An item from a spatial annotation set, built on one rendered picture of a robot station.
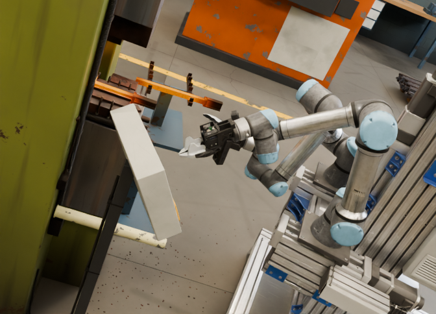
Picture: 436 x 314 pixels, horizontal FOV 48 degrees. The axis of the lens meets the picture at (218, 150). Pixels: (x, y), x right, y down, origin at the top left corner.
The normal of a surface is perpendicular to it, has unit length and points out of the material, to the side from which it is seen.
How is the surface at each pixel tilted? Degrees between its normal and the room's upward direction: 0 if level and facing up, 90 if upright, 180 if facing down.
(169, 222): 90
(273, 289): 0
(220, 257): 0
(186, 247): 0
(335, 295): 90
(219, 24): 90
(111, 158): 90
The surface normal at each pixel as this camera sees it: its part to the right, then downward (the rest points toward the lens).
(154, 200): 0.37, 0.61
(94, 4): -0.03, 0.52
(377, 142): -0.18, 0.33
